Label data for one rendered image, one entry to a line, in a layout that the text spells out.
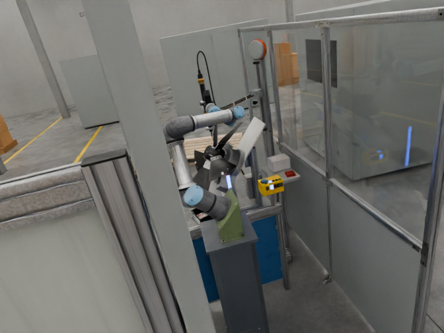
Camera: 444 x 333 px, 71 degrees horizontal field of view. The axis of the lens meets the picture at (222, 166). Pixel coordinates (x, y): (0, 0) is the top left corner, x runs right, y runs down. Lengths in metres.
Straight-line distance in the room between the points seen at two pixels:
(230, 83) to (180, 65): 1.31
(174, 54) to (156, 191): 7.40
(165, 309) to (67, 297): 0.16
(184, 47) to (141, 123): 7.40
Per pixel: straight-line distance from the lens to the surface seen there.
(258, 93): 2.75
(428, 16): 1.49
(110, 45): 0.40
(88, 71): 9.63
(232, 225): 1.78
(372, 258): 2.24
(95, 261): 0.55
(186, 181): 1.85
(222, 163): 2.34
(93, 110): 9.81
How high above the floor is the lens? 2.13
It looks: 25 degrees down
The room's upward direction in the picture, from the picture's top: 11 degrees counter-clockwise
